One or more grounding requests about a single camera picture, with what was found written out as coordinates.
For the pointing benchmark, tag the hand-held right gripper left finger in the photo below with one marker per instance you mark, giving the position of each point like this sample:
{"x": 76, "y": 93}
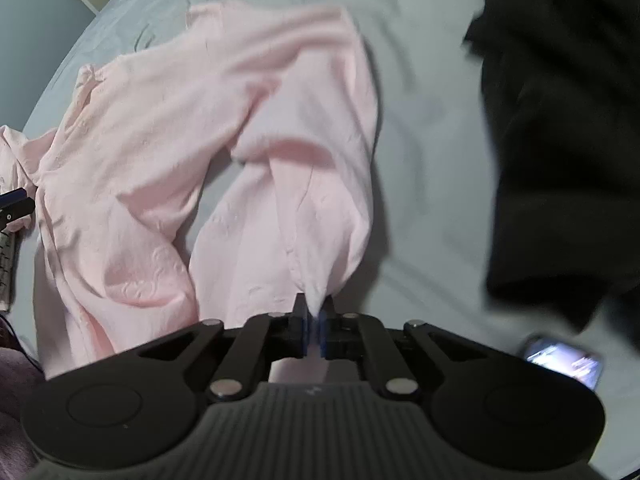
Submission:
{"x": 302, "y": 332}

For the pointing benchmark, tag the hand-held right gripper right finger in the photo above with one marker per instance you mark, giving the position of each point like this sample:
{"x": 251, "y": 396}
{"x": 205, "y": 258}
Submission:
{"x": 323, "y": 332}

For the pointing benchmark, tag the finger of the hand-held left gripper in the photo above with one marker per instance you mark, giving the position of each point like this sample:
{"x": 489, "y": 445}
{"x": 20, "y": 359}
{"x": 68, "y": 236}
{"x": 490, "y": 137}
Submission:
{"x": 15, "y": 212}

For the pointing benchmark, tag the pink garment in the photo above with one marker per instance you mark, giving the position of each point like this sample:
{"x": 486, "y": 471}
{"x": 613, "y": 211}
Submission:
{"x": 150, "y": 160}

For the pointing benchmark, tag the dark purple cloth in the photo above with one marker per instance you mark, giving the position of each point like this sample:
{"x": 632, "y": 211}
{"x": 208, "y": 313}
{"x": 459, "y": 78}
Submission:
{"x": 15, "y": 410}

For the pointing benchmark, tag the bed with grey sheet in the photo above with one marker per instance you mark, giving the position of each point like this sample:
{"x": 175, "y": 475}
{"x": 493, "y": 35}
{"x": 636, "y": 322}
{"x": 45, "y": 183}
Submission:
{"x": 435, "y": 135}

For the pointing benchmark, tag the smartphone with lit screen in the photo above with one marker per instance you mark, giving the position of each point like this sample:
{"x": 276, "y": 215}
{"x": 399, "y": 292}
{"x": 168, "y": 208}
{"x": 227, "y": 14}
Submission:
{"x": 565, "y": 362}

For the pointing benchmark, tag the black garment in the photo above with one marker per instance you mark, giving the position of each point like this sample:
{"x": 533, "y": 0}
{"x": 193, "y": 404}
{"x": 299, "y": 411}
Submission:
{"x": 565, "y": 135}

